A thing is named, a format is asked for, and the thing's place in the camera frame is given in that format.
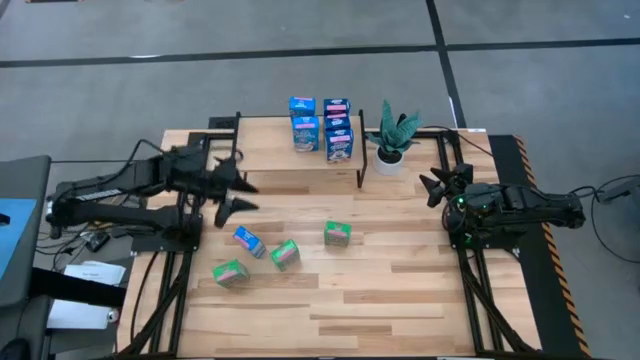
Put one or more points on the Frosted Flakes cereal box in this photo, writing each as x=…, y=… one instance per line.
x=337, y=122
x=336, y=106
x=340, y=145

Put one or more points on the black armrest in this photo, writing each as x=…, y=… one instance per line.
x=75, y=290

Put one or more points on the grey office chair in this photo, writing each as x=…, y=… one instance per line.
x=25, y=175

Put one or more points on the white paper sheet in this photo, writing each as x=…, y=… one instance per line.
x=95, y=272
x=75, y=315

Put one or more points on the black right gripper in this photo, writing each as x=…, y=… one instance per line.
x=475, y=199

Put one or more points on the grey floor device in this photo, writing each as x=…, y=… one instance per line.
x=622, y=190

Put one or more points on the black aluminium table frame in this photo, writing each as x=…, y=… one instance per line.
x=466, y=280

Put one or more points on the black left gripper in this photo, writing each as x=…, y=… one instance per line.
x=220, y=177

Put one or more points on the wooden shelf with black legs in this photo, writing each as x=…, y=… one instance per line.
x=265, y=150

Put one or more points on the Apple Jacks cereal box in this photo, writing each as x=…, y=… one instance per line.
x=337, y=233
x=285, y=255
x=230, y=273

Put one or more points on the black power box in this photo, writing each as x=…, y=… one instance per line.
x=220, y=123

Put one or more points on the small white round device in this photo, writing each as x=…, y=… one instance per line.
x=113, y=315

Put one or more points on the snake plant in white pot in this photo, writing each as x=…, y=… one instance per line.
x=389, y=162

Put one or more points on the black power adapter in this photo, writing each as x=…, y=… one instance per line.
x=97, y=241

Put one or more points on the black mat with hazard stripes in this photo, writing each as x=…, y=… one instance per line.
x=505, y=165

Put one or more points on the blue pad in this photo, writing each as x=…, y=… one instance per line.
x=15, y=230

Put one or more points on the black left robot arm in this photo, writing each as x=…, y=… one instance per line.
x=100, y=195

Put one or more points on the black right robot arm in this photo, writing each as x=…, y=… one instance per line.
x=540, y=205

